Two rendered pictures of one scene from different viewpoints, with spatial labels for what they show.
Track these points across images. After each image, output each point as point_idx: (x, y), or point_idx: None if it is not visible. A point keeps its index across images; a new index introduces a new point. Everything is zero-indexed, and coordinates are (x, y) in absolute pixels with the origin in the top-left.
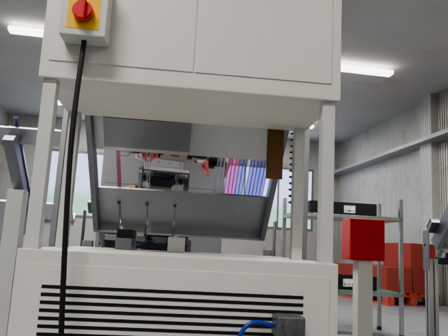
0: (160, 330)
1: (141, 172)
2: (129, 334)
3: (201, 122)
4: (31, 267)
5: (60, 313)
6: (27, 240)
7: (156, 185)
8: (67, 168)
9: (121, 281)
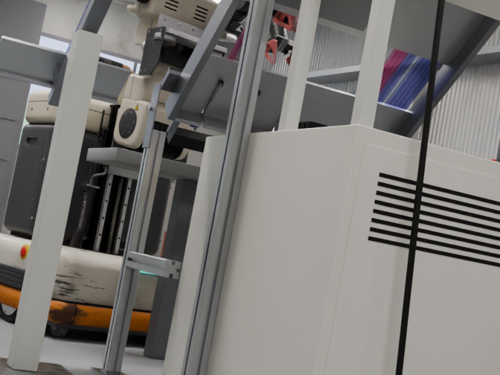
0: (484, 243)
1: (161, 36)
2: (454, 243)
3: (454, 1)
4: (371, 149)
5: (417, 206)
6: (364, 116)
7: (168, 62)
8: (436, 39)
9: (454, 183)
